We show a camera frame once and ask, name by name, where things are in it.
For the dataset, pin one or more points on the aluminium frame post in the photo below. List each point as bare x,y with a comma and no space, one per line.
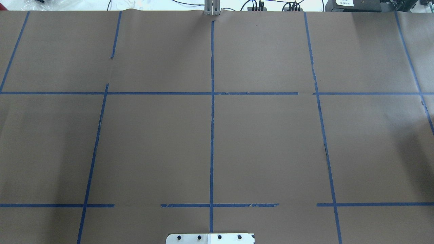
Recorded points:
212,8

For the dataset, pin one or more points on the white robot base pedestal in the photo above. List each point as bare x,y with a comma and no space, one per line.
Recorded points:
210,238

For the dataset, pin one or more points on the black device box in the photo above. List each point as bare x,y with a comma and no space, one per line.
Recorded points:
353,6

